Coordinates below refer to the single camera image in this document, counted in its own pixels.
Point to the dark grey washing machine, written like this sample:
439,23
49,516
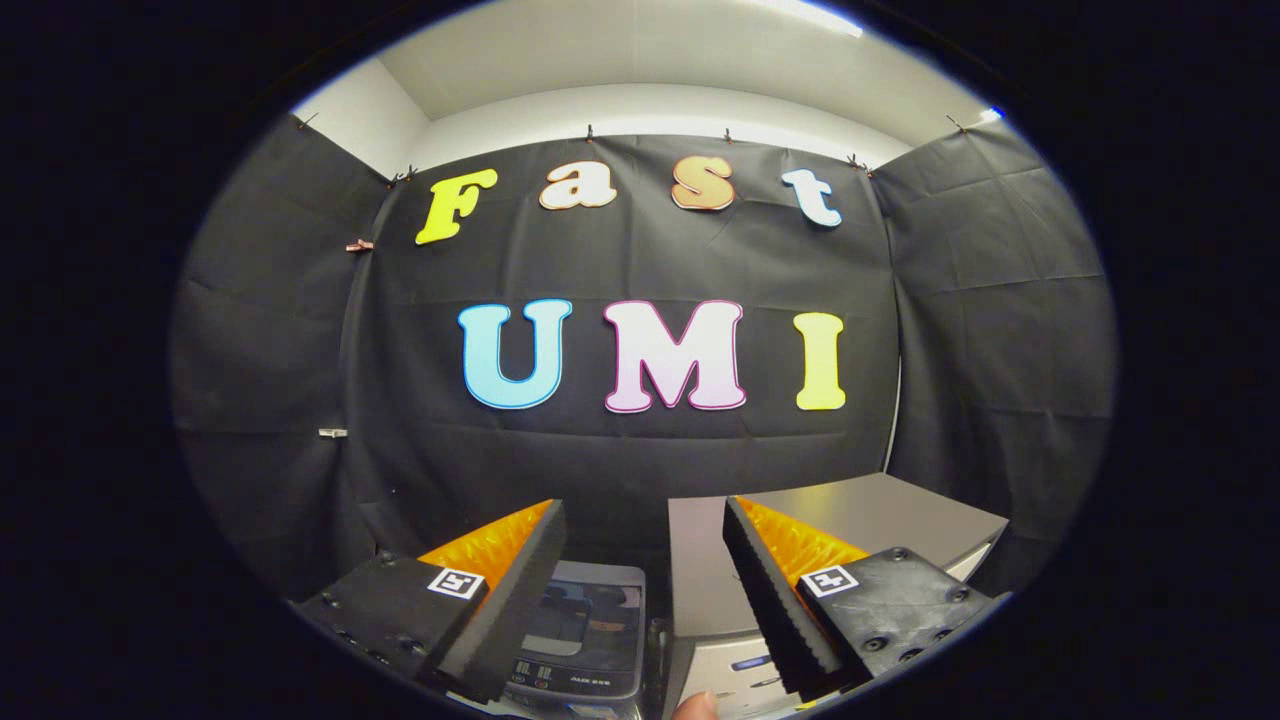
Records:
592,625

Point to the silver grey cabinet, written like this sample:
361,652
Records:
885,510

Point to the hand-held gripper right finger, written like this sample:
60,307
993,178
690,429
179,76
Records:
770,610

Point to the black backdrop cloth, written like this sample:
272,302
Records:
640,460

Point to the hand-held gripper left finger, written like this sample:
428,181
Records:
515,605

